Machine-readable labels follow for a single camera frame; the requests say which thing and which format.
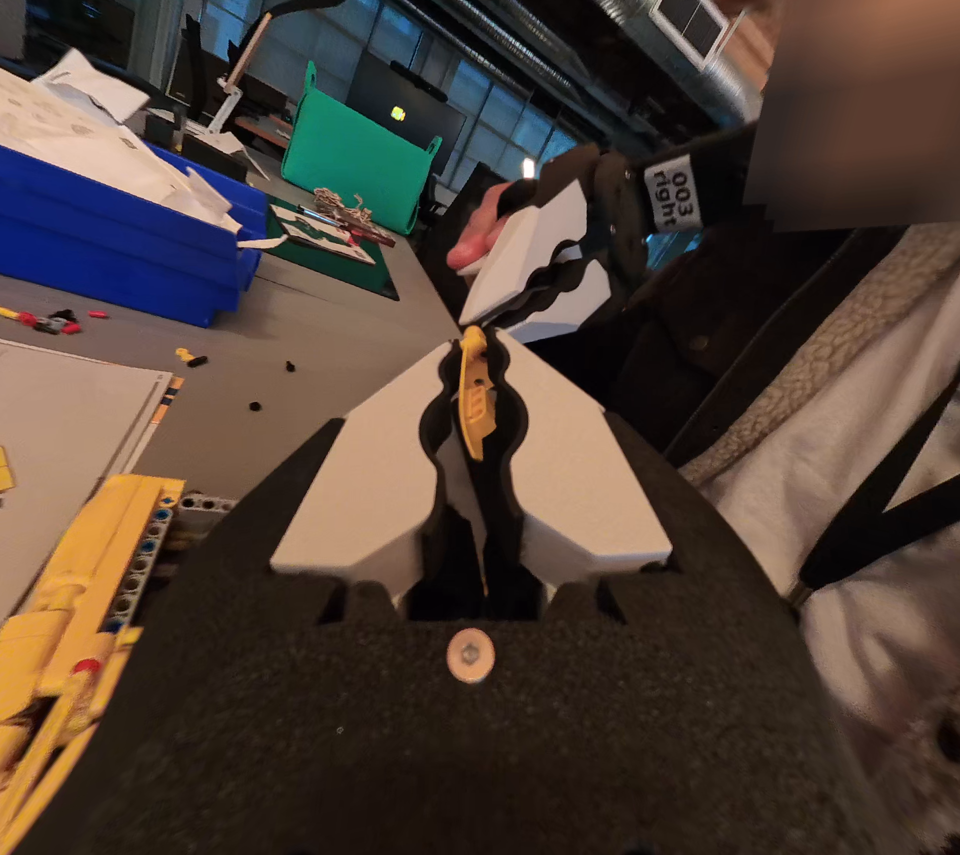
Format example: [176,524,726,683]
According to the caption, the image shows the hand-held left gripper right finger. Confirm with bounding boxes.
[483,332,674,594]

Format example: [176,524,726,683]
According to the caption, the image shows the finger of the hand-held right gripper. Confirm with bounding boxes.
[491,258,614,345]
[457,178,590,326]

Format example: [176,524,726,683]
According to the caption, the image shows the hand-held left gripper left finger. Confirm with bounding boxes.
[270,339,481,618]

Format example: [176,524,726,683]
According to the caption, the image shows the small yellow brick piece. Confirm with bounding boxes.
[459,326,500,462]

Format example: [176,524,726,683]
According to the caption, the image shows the person's right hand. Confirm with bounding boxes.
[446,180,541,275]

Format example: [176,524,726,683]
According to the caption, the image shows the brown fleece-lined jacket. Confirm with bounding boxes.
[525,225,960,489]

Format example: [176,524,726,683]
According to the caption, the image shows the green cutting mat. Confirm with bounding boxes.
[266,195,399,301]

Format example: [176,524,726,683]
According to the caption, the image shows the wooden model kit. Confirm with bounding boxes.
[311,187,395,249]

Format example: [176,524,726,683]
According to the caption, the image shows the teal plastic bin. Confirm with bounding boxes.
[281,61,444,235]

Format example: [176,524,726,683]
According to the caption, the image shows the white vent grille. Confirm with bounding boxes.
[651,0,730,72]

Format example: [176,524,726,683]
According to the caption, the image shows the white striped shirt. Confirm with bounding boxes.
[705,315,960,855]

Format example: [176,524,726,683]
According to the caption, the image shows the open instruction booklet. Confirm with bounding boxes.
[0,337,185,616]

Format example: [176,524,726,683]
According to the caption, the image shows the yellow toy brick car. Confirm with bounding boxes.
[0,472,234,849]

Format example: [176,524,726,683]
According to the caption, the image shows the blue plastic bin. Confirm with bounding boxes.
[0,142,270,330]

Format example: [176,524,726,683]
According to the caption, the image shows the scattered small brick pins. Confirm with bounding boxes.
[0,306,210,369]

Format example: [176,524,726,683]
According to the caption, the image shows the pile of white paper bags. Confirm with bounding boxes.
[0,48,290,249]

